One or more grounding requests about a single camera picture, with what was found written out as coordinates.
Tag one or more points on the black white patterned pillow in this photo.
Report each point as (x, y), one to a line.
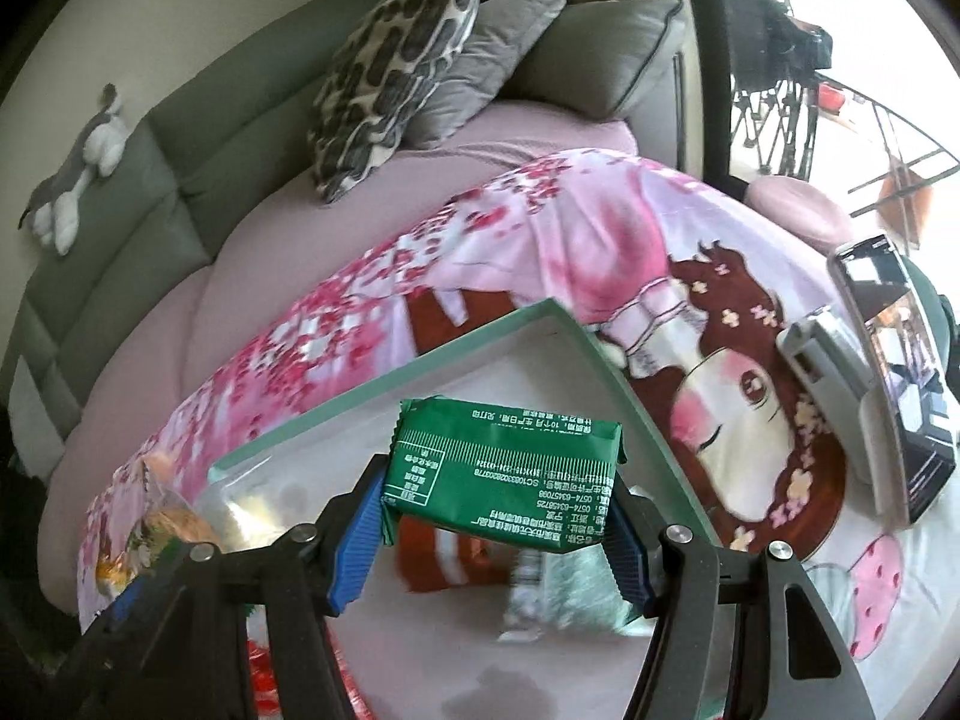
(390, 75)

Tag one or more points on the wooden chair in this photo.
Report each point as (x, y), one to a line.
(907, 187)

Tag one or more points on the clear rice cracker packet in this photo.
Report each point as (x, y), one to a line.
(247, 499)

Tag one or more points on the grey white plush toy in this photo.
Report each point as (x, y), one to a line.
(97, 142)

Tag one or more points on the bright red snack packet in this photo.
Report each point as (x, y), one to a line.
(259, 682)

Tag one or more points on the dark green round object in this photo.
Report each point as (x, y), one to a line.
(934, 300)

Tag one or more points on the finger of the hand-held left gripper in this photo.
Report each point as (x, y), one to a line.
(126, 604)

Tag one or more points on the pink ottoman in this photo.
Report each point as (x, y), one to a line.
(795, 210)

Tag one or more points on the smartphone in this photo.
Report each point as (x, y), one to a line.
(900, 390)

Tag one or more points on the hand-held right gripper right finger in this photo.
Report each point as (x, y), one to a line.
(626, 555)

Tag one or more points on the teal box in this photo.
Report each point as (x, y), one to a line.
(480, 360)

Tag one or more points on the grey sofa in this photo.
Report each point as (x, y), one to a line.
(225, 127)

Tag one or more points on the black window frame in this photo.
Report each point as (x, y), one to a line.
(709, 52)

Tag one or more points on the black folding chair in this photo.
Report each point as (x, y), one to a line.
(780, 37)

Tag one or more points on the white green snack packet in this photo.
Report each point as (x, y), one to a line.
(570, 592)

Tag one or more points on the clear biscuit packet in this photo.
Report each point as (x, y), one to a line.
(169, 521)

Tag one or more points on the dark red snack packet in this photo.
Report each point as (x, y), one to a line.
(442, 559)

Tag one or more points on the grey leather cushion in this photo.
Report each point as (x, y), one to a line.
(600, 67)

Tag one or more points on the printed blanket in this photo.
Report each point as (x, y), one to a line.
(600, 240)

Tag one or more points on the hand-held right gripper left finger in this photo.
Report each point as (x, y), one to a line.
(360, 540)

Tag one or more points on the grey phone stand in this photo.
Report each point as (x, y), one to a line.
(825, 367)

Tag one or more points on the grey pillow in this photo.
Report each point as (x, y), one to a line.
(495, 52)

